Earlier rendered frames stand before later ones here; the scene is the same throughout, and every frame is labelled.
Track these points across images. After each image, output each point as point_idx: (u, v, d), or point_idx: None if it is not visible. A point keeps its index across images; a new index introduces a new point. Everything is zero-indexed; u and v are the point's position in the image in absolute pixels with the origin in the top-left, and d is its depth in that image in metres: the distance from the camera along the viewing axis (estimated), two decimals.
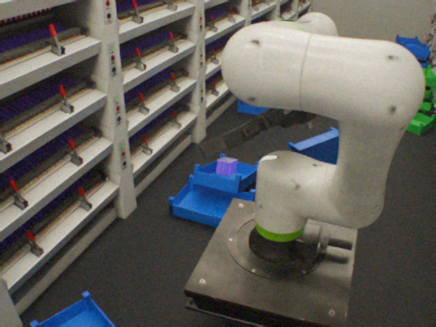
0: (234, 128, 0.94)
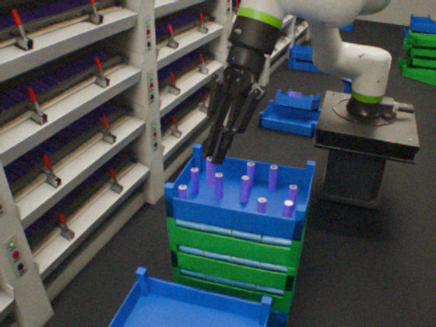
0: (215, 112, 0.84)
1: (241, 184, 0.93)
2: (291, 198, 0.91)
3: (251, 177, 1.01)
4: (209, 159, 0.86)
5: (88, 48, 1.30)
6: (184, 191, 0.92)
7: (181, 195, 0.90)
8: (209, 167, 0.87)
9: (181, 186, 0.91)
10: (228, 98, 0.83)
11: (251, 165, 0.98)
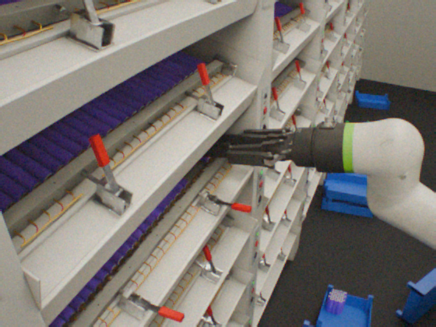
0: None
1: None
2: None
3: None
4: (204, 158, 0.87)
5: None
6: None
7: None
8: None
9: None
10: (261, 150, 0.80)
11: None
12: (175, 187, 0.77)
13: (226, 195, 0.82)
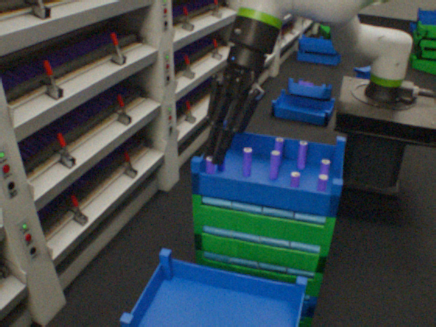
0: (215, 112, 0.84)
1: (272, 159, 0.88)
2: (324, 174, 0.86)
3: None
4: None
5: (102, 27, 1.25)
6: (212, 163, 0.86)
7: (209, 167, 0.85)
8: None
9: (209, 158, 0.86)
10: (228, 98, 0.83)
11: (280, 141, 0.93)
12: None
13: None
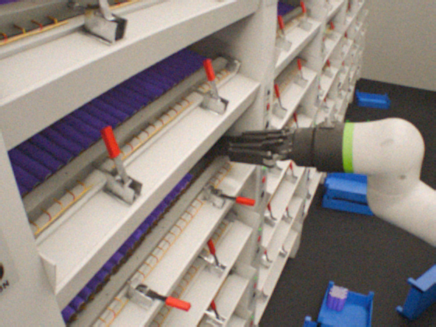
0: None
1: None
2: None
3: None
4: None
5: None
6: None
7: None
8: None
9: None
10: (261, 149, 0.80)
11: None
12: (181, 181, 0.79)
13: (230, 189, 0.84)
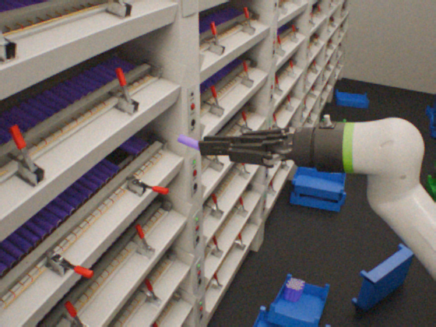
0: None
1: None
2: None
3: (186, 140, 0.86)
4: (138, 149, 0.99)
5: None
6: (130, 149, 0.97)
7: (132, 152, 0.99)
8: (131, 145, 0.99)
9: (134, 153, 0.97)
10: (261, 149, 0.80)
11: None
12: (107, 172, 0.89)
13: (153, 180, 0.94)
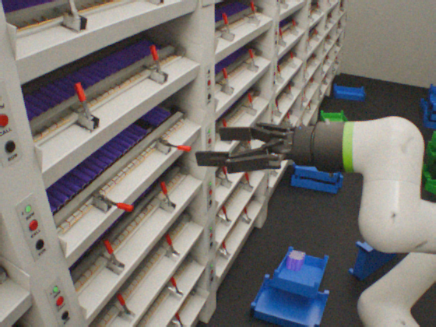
0: (261, 128, 0.85)
1: None
2: None
3: (145, 117, 1.13)
4: (163, 117, 1.16)
5: None
6: (156, 117, 1.15)
7: (157, 121, 1.16)
8: (157, 115, 1.16)
9: (159, 121, 1.15)
10: (268, 138, 0.83)
11: (159, 124, 1.14)
12: (138, 135, 1.07)
13: (177, 142, 1.12)
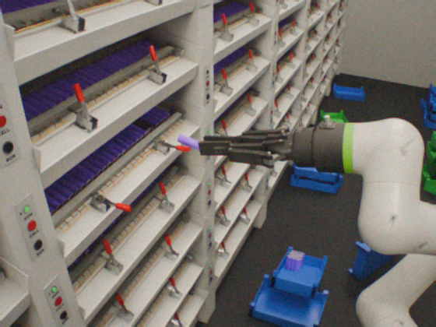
0: None
1: None
2: (195, 147, 0.87)
3: (143, 117, 1.14)
4: (161, 118, 1.16)
5: None
6: (155, 117, 1.15)
7: (156, 121, 1.17)
8: (156, 115, 1.17)
9: (158, 121, 1.15)
10: (261, 149, 0.80)
11: (158, 124, 1.14)
12: (137, 135, 1.07)
13: (175, 142, 1.12)
